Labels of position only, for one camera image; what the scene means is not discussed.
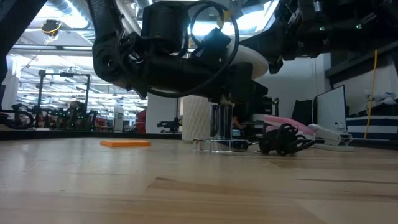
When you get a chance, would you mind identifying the orange sticky note pad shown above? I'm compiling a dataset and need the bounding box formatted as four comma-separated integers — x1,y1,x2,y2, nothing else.
99,139,152,148

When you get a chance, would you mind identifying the person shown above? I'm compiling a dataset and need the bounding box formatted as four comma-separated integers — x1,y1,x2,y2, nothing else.
68,100,88,130

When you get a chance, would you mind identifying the blue white striped cloth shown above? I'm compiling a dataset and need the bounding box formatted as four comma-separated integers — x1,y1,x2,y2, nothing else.
346,114,398,141

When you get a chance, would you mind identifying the white stapler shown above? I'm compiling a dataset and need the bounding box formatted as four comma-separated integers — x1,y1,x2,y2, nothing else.
307,123,354,147

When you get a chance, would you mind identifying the chrome lamp socket base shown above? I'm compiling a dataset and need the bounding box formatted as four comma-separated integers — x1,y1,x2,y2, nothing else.
192,103,250,153

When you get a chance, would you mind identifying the yellow black ceiling device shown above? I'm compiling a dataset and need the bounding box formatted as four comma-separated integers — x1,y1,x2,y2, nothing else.
40,19,62,36

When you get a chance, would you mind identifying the white textured pen cup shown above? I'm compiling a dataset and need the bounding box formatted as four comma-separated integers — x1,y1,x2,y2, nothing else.
181,95,215,142

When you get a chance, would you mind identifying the yellow cable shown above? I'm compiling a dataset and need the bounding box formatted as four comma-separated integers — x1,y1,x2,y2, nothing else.
363,49,379,140

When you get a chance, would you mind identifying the red cabinet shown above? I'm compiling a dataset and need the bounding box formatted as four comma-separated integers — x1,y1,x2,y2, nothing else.
136,108,147,134

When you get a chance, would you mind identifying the long ceiling light strip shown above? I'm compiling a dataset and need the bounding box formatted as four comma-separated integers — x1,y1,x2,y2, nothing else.
11,44,94,52

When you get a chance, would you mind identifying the black chair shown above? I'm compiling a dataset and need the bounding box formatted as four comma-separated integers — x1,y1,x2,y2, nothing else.
290,98,315,127

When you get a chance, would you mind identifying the black background gantry frame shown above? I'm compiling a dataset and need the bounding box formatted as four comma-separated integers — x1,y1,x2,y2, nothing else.
36,68,91,130

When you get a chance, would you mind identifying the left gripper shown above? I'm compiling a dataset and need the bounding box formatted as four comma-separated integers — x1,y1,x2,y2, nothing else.
124,1,269,106

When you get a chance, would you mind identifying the black lamp power cord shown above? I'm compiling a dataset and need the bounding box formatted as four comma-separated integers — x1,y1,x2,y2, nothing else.
248,123,315,157

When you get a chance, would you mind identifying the pink stapler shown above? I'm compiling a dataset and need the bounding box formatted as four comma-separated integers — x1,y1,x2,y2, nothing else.
263,114,315,140

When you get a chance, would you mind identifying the white crumpled bag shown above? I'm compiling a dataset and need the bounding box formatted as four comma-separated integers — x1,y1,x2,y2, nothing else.
363,89,398,106

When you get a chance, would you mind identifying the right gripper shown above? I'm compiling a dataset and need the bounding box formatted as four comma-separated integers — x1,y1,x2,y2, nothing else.
239,0,340,75

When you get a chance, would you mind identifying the white flat panel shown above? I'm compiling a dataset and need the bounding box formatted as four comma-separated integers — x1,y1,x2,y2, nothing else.
314,84,348,132

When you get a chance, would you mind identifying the black cabinet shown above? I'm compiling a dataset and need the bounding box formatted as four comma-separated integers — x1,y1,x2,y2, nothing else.
233,96,280,136

